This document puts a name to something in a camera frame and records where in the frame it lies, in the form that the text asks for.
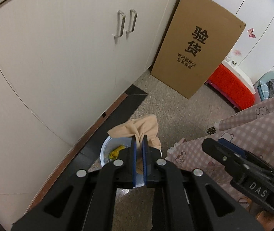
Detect beige cloth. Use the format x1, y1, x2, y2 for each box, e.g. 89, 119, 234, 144
108, 114, 161, 175

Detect white round trash bin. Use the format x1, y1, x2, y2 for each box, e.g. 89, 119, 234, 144
100, 135, 163, 189

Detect yellow wrapper in bin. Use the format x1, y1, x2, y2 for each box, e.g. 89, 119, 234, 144
108, 145, 126, 161

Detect pink checkered bed sheet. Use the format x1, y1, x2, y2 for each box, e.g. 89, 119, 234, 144
166, 97, 274, 208

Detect red storage box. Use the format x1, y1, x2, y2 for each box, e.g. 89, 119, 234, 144
206, 64, 255, 110

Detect brown cardboard box with print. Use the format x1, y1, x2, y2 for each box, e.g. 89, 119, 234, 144
151, 0, 245, 99

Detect white curved cabinet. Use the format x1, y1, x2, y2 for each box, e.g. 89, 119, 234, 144
0, 0, 178, 230

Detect right metal cabinet handle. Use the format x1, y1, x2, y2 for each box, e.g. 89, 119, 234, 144
126, 9, 138, 34

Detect metal cabinet handle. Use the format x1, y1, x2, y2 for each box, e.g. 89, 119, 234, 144
126, 9, 138, 34
113, 10, 126, 41

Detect left metal cabinet handle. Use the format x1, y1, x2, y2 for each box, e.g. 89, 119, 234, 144
113, 10, 126, 41

